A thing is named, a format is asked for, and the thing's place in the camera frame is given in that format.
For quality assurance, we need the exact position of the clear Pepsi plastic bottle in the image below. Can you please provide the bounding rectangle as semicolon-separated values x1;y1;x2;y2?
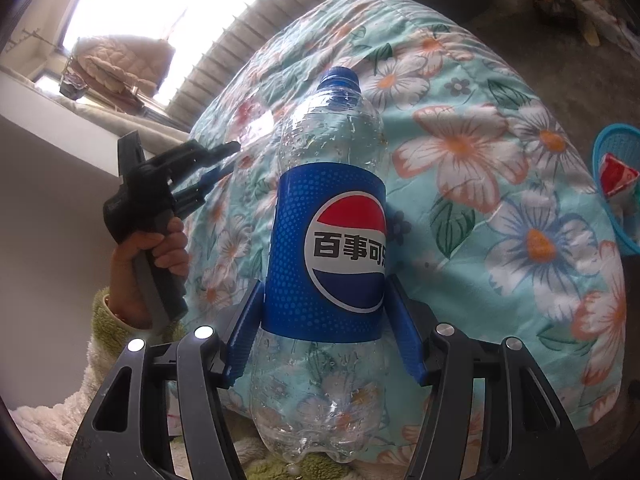
250;67;387;463

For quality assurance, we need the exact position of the red snack bag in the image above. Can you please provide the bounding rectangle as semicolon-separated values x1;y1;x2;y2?
599;153;639;198

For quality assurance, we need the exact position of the blue plastic trash basket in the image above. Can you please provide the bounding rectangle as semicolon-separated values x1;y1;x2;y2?
591;124;639;257

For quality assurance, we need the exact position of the person's left hand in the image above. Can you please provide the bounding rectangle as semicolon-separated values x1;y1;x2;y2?
107;217;190;330

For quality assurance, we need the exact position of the beige hanging jacket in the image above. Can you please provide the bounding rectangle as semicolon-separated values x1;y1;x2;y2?
72;36;176;96

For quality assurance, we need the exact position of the floral teal bed quilt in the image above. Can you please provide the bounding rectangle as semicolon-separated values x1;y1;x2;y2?
179;0;629;466

